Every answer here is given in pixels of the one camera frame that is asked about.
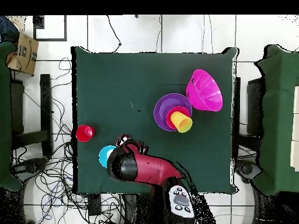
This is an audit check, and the small light blue bowl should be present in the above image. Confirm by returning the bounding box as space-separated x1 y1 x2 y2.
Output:
98 145 117 169

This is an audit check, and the small crimson bowl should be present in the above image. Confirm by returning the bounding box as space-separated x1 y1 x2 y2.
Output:
166 106 191 131

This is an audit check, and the large purple bowl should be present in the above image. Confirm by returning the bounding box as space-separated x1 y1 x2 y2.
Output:
153 93 193 132

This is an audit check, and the yellow cup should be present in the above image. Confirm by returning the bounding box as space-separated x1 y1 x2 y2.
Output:
169 111 193 134

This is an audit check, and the large pink bowl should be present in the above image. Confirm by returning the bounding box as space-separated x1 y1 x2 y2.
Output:
186 69 224 113

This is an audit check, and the red cup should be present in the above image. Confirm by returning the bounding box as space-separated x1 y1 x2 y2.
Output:
75 124 96 143

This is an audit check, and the dark green table cloth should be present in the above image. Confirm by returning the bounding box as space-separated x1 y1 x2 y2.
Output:
71 45 239 195

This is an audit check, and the black power strip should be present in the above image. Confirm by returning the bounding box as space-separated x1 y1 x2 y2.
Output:
88 193 102 216

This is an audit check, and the black stand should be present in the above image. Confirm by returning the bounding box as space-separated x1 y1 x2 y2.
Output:
11 73 53 156
246 78 266 137

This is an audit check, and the green covered side table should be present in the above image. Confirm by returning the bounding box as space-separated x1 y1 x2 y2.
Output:
0 41 24 192
253 44 299 196

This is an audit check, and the cardboard box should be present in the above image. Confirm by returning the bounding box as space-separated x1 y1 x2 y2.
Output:
5 31 39 76

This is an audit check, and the dark blue fabric item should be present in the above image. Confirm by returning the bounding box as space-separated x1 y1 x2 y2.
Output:
0 15 20 44

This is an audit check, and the tangle of cables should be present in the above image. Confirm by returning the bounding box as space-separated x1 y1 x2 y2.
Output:
11 57 122 224

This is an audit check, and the black floor cable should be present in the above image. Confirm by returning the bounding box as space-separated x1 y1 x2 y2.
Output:
106 15 122 54

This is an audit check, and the black pedestal leg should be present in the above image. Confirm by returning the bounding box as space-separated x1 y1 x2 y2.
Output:
12 157 50 174
234 159 263 184

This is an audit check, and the black floor frame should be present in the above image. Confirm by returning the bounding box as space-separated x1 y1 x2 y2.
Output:
33 15 68 42

